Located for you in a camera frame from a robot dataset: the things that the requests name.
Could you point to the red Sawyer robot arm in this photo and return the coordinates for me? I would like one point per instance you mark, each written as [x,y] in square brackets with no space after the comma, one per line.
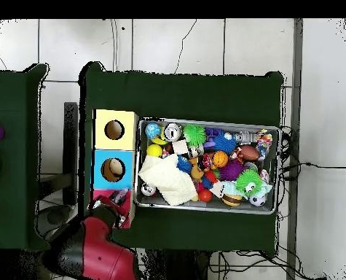
[102,256]

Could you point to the crushed clear plastic bottle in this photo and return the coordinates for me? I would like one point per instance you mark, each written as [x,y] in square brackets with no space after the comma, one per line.
[119,196]

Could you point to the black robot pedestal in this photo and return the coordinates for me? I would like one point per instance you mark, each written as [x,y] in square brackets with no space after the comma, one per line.
[175,265]

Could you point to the dark green tablecloth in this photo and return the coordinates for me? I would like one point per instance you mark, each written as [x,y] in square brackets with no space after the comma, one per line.
[190,96]

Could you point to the orange basketball toy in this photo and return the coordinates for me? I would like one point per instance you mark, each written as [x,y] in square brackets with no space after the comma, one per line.
[220,159]

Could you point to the side table under green cloth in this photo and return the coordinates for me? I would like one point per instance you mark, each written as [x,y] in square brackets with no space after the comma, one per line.
[9,175]

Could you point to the blue spiky ball with eye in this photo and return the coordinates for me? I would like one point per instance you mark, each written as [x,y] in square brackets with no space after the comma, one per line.
[224,144]

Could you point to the blue globe ball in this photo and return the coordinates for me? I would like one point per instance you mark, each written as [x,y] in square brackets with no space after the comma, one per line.
[152,130]

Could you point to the black panel on stand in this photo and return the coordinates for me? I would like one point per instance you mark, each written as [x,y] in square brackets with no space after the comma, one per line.
[70,145]

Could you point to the cream waffle cloth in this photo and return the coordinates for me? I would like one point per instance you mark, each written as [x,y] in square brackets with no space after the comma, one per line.
[169,180]

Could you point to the brown football toy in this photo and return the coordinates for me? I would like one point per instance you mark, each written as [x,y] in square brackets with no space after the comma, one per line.
[249,152]

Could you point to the green spiky ball with eyes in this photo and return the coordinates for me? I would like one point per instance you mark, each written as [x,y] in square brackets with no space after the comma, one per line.
[248,179]

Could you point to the yellow ball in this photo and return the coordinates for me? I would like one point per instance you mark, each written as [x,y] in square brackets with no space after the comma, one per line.
[154,150]

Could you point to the purple spiky ball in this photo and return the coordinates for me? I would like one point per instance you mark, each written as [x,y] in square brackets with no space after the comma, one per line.
[232,170]

